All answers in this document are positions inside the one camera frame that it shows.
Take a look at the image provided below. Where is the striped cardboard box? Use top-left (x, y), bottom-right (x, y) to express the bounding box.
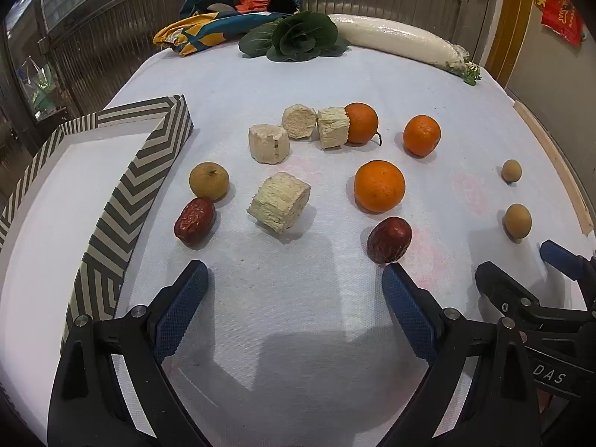
top-left (0, 94), bottom-right (195, 350)

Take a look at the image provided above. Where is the white tablecloth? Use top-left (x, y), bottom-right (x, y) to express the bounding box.
top-left (0, 42), bottom-right (596, 447)

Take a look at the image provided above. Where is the red wall decoration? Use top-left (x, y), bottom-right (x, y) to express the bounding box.
top-left (535, 0), bottom-right (588, 47)

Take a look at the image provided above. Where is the red date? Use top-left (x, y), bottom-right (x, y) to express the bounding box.
top-left (367, 216), bottom-right (413, 264)
top-left (174, 197), bottom-right (217, 247)

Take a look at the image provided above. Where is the orange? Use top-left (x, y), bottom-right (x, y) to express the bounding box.
top-left (345, 102), bottom-right (380, 145)
top-left (403, 114), bottom-right (441, 158)
top-left (354, 159), bottom-right (406, 214)

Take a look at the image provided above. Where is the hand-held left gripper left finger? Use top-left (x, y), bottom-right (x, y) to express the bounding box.
top-left (47, 260), bottom-right (210, 447)

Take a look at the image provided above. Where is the green leafy vegetable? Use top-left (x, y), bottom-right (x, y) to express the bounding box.
top-left (239, 10), bottom-right (351, 63)

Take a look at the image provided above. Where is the white radish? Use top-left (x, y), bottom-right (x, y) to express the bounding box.
top-left (328, 13), bottom-right (482, 87)

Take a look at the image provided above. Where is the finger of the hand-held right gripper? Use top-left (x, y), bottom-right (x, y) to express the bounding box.
top-left (475, 261), bottom-right (596, 359)
top-left (540, 239), bottom-right (596, 310)

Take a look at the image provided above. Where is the longan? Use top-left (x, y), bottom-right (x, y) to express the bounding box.
top-left (504, 203), bottom-right (532, 243)
top-left (189, 162), bottom-right (230, 201)
top-left (501, 159), bottom-right (523, 184)

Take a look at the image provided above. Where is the plastic bag with greens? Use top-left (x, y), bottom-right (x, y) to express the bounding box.
top-left (19, 56), bottom-right (62, 117)

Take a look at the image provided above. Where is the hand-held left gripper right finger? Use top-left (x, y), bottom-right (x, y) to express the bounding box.
top-left (377, 263), bottom-right (543, 447)

